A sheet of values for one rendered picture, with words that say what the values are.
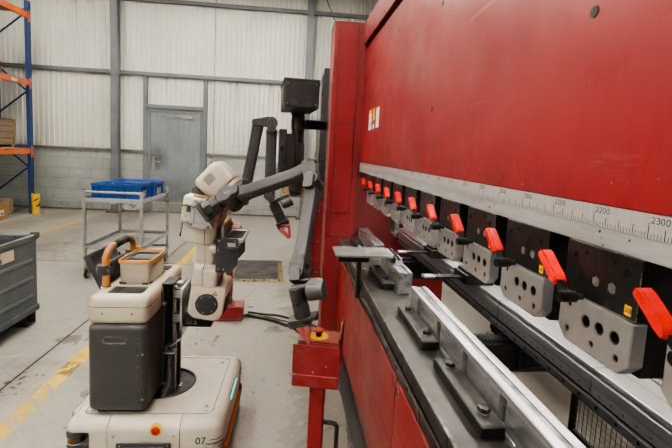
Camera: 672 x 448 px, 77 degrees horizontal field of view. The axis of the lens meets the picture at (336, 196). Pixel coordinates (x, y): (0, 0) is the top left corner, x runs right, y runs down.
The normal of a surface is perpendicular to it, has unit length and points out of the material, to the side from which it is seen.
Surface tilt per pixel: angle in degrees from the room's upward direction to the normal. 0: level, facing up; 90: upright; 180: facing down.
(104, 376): 90
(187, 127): 90
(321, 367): 90
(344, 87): 90
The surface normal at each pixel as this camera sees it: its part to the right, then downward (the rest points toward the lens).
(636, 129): -0.99, -0.04
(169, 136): 0.08, 0.11
